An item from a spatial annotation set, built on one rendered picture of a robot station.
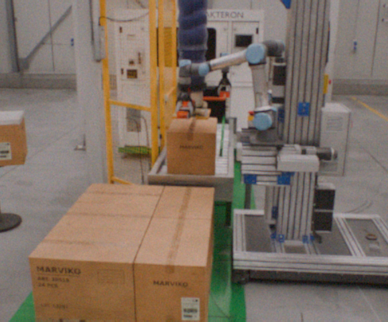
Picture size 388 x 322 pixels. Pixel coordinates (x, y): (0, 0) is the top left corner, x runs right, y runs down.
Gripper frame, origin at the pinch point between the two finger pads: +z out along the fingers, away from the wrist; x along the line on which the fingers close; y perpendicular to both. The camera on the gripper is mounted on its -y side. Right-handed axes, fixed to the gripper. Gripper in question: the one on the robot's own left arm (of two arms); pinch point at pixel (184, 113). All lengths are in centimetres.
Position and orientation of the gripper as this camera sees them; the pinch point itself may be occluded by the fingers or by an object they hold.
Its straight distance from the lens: 299.2
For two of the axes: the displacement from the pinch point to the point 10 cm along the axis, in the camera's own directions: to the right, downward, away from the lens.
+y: 0.9, -2.9, 9.5
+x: -10.0, -0.4, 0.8
